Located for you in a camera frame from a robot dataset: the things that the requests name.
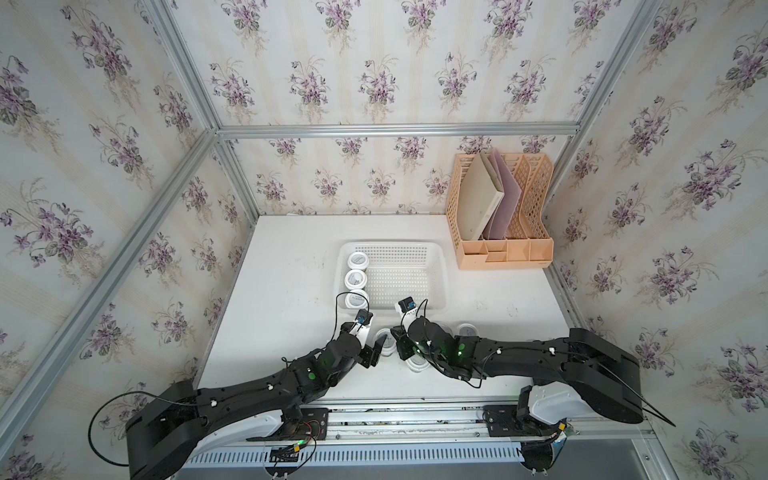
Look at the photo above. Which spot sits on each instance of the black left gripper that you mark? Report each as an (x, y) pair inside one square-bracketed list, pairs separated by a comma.
[(371, 357)]

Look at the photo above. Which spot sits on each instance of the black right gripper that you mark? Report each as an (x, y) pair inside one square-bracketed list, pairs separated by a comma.
[(400, 337)]

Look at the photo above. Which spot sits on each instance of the yogurt cup row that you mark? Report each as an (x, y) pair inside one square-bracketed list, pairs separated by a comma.
[(387, 342), (417, 364), (357, 299), (358, 260), (466, 330), (355, 279)]

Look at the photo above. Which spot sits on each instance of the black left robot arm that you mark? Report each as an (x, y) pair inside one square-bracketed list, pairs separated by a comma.
[(164, 434)]

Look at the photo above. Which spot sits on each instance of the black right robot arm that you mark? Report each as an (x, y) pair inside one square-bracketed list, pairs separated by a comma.
[(605, 376)]

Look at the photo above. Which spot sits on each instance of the white perforated plastic basket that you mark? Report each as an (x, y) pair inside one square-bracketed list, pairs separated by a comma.
[(398, 269)]

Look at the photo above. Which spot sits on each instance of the purple folder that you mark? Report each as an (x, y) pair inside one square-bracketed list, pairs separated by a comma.
[(505, 211)]

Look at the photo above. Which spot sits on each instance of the peach plastic file organizer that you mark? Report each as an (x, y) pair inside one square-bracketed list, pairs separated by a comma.
[(525, 243)]

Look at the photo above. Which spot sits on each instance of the beige folder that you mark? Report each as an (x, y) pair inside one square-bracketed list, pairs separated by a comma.
[(479, 197)]

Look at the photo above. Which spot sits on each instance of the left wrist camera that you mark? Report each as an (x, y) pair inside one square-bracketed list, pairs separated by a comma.
[(361, 328)]

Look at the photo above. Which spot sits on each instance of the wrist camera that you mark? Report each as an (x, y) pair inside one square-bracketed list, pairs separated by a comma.
[(361, 328), (406, 309)]

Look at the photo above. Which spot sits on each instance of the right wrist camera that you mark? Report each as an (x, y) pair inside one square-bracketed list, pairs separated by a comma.
[(406, 309)]

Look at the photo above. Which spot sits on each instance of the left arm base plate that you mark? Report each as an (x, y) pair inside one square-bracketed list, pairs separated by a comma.
[(302, 423)]

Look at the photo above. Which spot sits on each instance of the aluminium mounting rail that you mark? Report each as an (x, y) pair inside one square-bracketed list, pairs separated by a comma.
[(357, 422)]

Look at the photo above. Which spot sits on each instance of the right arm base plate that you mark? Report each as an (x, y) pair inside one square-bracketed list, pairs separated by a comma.
[(506, 421)]

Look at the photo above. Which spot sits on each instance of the small circuit board with wires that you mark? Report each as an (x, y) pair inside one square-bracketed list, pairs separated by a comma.
[(284, 454)]

